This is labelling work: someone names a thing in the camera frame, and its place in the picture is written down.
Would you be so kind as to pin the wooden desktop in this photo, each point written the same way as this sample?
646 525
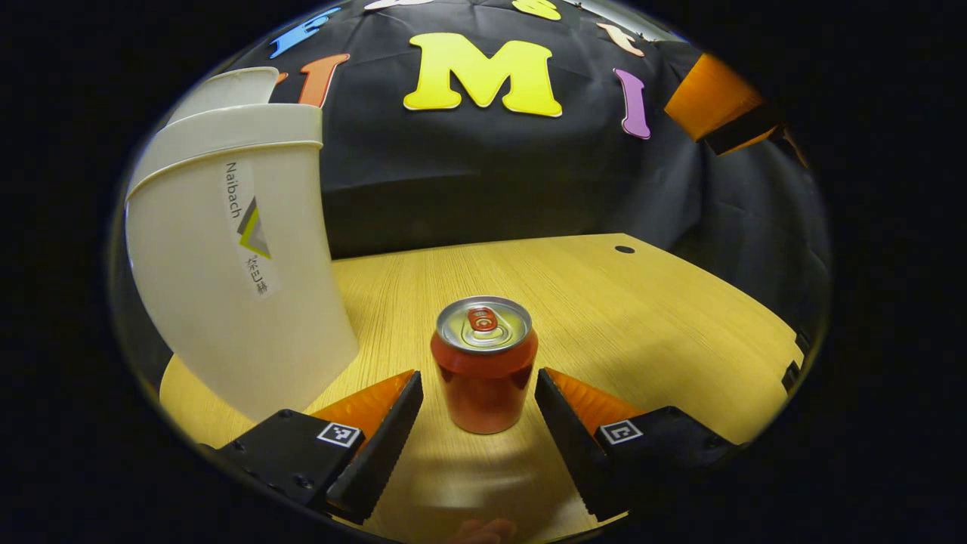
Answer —
604 302

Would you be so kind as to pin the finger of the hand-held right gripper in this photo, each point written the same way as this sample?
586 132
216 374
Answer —
744 130

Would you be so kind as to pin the white desktop garbage bin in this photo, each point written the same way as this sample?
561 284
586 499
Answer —
227 317

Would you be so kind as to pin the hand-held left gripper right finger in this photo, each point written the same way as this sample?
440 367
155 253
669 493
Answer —
574 446

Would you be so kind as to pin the red pop can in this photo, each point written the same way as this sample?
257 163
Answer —
483 378

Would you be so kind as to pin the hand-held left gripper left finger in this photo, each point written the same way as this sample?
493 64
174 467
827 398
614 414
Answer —
385 446

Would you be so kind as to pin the black backdrop cloth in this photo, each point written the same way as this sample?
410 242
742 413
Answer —
453 174

